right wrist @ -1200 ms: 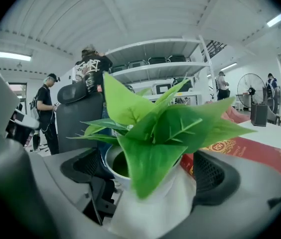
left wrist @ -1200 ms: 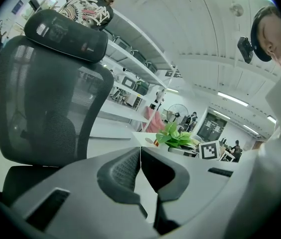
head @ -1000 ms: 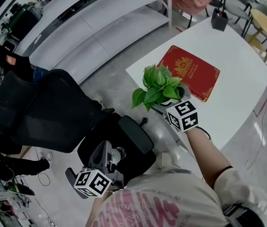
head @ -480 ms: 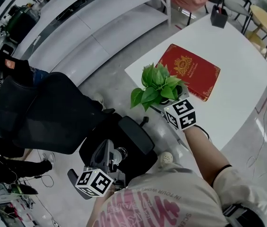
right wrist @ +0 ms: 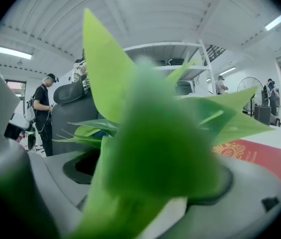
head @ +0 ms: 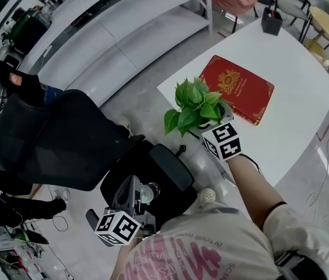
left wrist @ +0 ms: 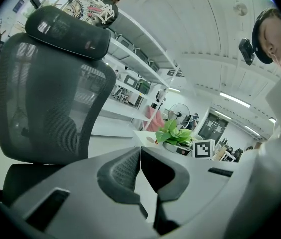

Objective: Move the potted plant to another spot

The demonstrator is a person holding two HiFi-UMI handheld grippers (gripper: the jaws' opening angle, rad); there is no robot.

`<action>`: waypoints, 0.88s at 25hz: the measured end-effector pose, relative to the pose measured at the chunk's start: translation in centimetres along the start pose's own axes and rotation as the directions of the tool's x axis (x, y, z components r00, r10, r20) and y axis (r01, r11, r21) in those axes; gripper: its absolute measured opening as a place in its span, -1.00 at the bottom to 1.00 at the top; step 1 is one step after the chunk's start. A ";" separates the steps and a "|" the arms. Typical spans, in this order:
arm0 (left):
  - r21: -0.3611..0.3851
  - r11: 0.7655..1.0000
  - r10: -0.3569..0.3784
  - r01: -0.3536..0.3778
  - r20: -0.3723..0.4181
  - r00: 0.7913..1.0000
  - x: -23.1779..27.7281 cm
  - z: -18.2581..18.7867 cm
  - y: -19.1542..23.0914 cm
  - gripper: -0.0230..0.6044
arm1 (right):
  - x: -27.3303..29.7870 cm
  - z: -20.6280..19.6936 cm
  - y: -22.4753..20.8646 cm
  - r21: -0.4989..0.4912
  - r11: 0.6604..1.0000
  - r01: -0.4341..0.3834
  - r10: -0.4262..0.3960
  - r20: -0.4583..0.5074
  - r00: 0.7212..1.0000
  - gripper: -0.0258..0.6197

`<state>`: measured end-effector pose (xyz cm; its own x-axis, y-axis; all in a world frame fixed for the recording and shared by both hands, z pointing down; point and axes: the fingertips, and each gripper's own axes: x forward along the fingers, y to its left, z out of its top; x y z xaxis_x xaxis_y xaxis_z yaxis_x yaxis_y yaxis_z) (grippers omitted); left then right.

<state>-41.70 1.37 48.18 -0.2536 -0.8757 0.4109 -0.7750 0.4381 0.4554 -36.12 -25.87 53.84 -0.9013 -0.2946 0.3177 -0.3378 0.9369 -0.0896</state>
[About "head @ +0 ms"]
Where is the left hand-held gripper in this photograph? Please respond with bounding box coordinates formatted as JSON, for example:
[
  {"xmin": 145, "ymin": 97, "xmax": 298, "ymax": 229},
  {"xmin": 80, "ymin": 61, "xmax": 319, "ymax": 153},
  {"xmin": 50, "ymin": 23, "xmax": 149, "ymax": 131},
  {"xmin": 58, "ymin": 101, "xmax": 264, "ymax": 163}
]
[{"xmin": 94, "ymin": 176, "xmax": 157, "ymax": 247}]

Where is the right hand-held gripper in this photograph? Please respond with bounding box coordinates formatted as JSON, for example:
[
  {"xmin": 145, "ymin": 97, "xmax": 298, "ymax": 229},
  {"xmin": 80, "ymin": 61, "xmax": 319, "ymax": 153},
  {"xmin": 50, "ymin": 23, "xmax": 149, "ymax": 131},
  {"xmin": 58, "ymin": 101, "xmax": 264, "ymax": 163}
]
[{"xmin": 192, "ymin": 122, "xmax": 243, "ymax": 162}]

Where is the green plant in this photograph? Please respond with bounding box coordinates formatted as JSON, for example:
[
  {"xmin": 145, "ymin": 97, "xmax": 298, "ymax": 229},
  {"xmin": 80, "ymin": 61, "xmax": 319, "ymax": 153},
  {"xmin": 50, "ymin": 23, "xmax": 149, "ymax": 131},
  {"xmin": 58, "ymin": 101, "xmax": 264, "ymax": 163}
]
[{"xmin": 163, "ymin": 76, "xmax": 235, "ymax": 138}]

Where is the person's right forearm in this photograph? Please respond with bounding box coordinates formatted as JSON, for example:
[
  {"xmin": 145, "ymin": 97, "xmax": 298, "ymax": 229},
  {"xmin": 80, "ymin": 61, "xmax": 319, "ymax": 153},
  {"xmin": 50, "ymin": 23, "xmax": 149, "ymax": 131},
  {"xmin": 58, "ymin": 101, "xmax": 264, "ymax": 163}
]
[{"xmin": 226, "ymin": 155, "xmax": 288, "ymax": 230}]

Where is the red hardcover book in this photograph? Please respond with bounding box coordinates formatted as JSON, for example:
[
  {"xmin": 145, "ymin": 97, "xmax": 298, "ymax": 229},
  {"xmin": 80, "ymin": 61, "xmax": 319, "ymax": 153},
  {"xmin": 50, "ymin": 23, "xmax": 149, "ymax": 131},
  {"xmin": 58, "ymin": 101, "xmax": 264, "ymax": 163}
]
[{"xmin": 198, "ymin": 54, "xmax": 275, "ymax": 127}]

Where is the person's white shoe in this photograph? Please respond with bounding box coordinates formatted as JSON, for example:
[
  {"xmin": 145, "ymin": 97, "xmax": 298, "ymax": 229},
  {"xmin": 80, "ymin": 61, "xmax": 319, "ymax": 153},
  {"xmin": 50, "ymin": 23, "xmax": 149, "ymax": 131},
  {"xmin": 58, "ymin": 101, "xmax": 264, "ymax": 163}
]
[{"xmin": 198, "ymin": 187, "xmax": 218, "ymax": 209}]

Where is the black office chair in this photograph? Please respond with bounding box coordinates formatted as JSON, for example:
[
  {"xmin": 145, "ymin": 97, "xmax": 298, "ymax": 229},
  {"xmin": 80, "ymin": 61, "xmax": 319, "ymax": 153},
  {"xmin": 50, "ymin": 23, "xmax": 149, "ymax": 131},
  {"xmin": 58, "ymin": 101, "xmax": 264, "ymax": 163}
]
[{"xmin": 0, "ymin": 88, "xmax": 199, "ymax": 232}]

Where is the person's white t-shirt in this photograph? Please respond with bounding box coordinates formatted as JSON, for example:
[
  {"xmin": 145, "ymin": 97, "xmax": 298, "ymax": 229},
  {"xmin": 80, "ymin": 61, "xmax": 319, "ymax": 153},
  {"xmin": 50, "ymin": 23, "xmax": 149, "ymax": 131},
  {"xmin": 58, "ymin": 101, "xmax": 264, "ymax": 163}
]
[{"xmin": 110, "ymin": 201, "xmax": 329, "ymax": 280}]

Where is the black pen holder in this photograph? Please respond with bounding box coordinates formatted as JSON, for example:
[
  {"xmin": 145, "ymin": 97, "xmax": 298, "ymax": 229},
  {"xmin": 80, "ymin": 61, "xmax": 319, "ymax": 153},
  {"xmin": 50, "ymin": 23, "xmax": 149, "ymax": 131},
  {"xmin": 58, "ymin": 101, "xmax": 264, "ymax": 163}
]
[{"xmin": 260, "ymin": 6, "xmax": 284, "ymax": 36}]

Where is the white metal shelving rack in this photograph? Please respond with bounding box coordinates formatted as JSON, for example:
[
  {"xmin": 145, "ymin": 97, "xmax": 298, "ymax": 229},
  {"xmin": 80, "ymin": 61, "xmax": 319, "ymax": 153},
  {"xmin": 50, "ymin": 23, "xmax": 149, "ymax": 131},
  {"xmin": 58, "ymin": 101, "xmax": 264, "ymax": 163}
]
[{"xmin": 0, "ymin": 0, "xmax": 215, "ymax": 104}]

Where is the grey chair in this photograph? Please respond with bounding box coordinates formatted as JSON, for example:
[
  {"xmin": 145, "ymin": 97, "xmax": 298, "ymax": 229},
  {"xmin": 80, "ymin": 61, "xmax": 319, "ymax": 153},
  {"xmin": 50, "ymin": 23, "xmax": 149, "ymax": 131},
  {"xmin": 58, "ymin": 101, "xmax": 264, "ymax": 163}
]
[{"xmin": 272, "ymin": 0, "xmax": 313, "ymax": 26}]

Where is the dark green storage bin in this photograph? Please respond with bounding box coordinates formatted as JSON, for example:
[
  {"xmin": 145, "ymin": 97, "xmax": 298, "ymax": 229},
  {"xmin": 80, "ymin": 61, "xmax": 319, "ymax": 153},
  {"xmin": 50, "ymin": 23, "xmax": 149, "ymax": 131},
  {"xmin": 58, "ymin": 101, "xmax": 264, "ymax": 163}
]
[{"xmin": 8, "ymin": 7, "xmax": 51, "ymax": 52}]

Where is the fisheye camera lens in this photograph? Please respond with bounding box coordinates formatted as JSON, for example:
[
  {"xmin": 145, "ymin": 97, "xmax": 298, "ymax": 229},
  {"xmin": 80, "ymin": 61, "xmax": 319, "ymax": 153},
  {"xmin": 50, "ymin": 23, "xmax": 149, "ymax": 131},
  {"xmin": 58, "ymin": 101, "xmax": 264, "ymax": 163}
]
[{"xmin": 139, "ymin": 181, "xmax": 161, "ymax": 205}]

